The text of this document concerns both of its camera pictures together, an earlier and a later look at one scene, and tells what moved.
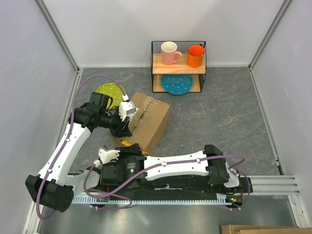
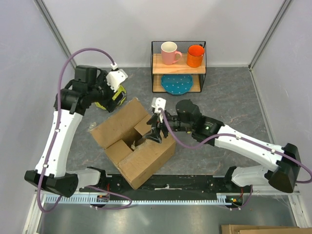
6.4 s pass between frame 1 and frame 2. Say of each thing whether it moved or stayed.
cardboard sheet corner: stayed
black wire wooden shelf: stayed
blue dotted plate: stayed
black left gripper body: moved
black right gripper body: moved
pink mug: stayed
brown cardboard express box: moved
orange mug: stayed
